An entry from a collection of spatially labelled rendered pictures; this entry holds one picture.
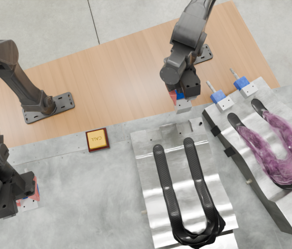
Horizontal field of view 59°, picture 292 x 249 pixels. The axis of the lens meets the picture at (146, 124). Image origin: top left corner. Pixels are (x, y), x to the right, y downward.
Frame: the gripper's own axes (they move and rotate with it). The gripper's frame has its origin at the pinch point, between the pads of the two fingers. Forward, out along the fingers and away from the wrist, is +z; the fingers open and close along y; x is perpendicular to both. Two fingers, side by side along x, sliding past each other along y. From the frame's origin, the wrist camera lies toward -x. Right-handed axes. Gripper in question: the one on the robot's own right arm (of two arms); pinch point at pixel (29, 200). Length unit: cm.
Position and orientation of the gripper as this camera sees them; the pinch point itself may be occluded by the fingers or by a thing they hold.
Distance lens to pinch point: 89.6
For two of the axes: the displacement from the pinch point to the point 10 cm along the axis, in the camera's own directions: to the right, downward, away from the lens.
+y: 9.5, -3.0, 0.7
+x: -2.6, -6.6, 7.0
